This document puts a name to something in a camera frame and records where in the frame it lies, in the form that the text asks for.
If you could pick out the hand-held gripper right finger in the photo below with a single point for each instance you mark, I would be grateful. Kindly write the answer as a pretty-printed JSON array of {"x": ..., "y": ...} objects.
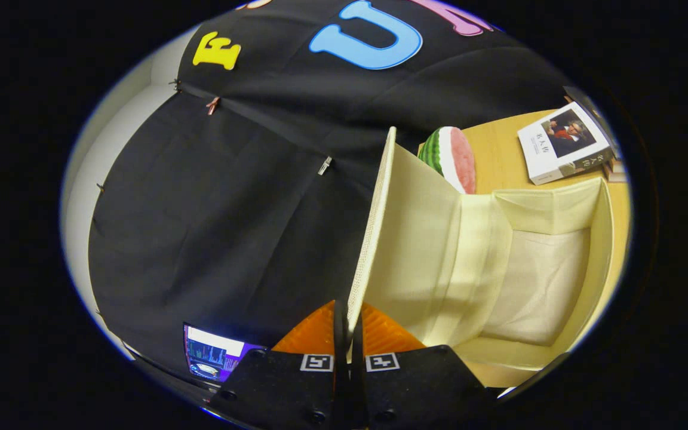
[{"x": 358, "y": 370}]

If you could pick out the pink clothes clip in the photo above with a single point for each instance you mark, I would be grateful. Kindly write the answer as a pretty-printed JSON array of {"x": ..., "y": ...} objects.
[{"x": 212, "y": 106}]

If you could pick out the black hardcover book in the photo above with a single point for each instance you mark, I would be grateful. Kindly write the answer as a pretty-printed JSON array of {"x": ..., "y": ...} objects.
[{"x": 580, "y": 97}]

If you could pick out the watermelon slice plush toy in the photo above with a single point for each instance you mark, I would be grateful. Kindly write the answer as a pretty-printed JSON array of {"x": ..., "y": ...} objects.
[{"x": 454, "y": 158}]

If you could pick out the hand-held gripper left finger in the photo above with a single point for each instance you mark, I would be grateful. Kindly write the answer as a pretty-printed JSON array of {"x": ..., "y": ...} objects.
[{"x": 340, "y": 358}]

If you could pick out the small white clip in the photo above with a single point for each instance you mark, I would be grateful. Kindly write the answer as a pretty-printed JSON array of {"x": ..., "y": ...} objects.
[{"x": 325, "y": 165}]

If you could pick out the black backdrop cloth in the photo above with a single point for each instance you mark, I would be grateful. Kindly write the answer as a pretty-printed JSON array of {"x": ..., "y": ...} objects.
[{"x": 218, "y": 209}]

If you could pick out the beige fabric storage box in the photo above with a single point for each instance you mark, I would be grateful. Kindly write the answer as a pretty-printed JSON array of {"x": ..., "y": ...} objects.
[{"x": 427, "y": 251}]

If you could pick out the white book with portrait cover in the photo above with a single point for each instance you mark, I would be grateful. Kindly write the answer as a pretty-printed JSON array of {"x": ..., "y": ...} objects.
[{"x": 559, "y": 143}]

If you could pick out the brown book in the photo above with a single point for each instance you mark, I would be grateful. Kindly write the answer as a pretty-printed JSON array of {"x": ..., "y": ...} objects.
[{"x": 616, "y": 172}]

